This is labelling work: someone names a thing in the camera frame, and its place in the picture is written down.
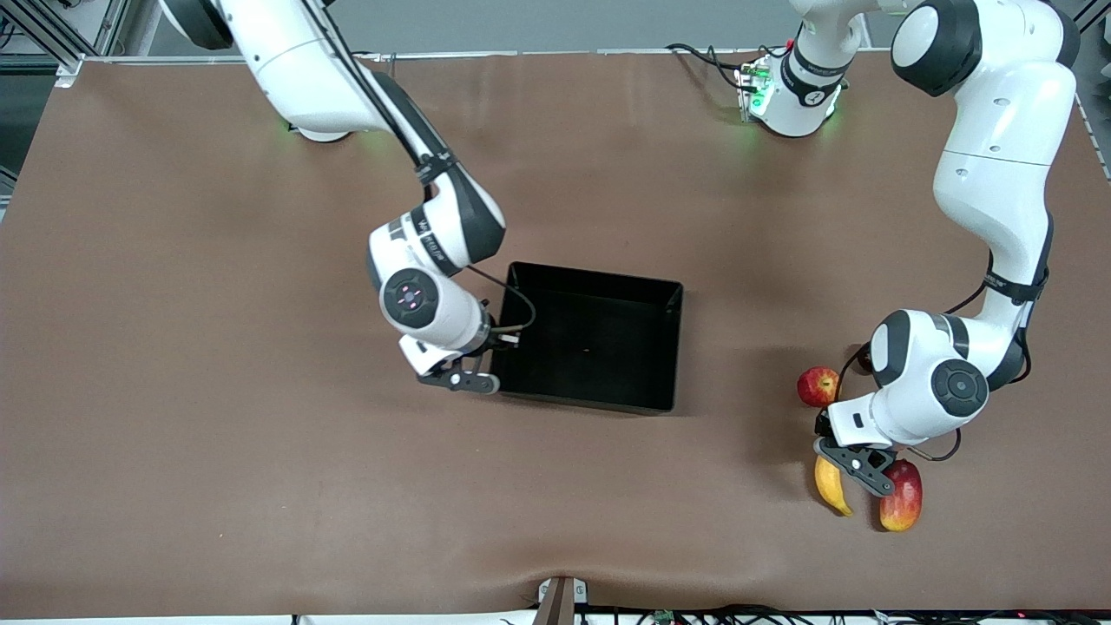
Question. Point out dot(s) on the red apple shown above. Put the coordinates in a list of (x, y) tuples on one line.
[(818, 387)]

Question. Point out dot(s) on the red yellow mango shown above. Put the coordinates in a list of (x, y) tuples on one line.
[(903, 499)]

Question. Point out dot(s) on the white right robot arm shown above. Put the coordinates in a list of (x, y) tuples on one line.
[(304, 69)]

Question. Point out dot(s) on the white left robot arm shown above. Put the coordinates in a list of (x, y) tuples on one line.
[(998, 130)]

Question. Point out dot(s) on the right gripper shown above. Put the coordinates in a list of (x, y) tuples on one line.
[(496, 348)]

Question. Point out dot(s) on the aluminium frame profile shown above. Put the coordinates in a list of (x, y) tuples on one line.
[(48, 35)]

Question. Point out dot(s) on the camera mount post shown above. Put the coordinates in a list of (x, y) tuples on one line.
[(558, 603)]

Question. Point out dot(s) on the yellow banana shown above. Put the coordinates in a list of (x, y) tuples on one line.
[(831, 490)]

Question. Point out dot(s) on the black plastic box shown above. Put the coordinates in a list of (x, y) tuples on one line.
[(590, 347)]

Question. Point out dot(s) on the dark purple plum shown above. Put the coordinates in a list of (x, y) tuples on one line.
[(863, 360)]

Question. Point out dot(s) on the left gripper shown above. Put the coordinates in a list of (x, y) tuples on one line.
[(823, 425)]

